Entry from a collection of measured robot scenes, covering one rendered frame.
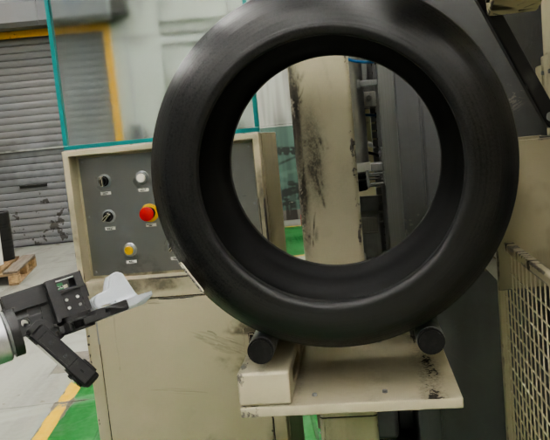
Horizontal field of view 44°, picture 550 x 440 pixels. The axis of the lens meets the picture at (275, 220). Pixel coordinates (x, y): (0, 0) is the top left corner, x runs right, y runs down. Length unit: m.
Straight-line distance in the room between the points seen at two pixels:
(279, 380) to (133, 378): 0.91
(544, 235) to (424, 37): 0.55
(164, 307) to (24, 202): 8.92
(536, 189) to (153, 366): 1.14
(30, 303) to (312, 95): 0.74
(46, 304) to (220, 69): 0.43
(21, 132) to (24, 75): 0.82
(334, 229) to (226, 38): 0.56
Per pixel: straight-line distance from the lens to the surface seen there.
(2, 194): 10.93
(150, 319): 1.96
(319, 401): 1.20
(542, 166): 1.44
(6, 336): 1.01
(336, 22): 1.06
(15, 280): 7.59
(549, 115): 1.45
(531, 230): 1.45
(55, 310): 1.02
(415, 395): 1.20
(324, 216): 1.48
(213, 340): 1.93
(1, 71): 10.88
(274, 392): 1.18
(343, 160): 1.46
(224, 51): 1.08
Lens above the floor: 1.25
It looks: 7 degrees down
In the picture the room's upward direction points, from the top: 6 degrees counter-clockwise
